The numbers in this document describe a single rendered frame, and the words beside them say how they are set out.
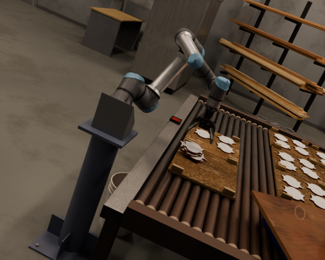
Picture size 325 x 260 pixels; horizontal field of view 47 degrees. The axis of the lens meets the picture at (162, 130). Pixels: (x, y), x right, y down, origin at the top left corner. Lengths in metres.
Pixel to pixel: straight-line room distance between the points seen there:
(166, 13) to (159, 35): 0.38
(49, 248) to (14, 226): 0.29
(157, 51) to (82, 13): 3.62
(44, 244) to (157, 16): 4.68
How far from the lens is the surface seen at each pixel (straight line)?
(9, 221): 2.69
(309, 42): 8.68
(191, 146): 2.01
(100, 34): 7.64
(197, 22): 6.29
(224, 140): 2.47
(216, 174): 1.96
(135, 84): 2.11
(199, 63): 1.86
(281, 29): 8.63
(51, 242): 2.58
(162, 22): 6.42
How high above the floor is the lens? 1.72
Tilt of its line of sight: 21 degrees down
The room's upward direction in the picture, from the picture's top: 22 degrees clockwise
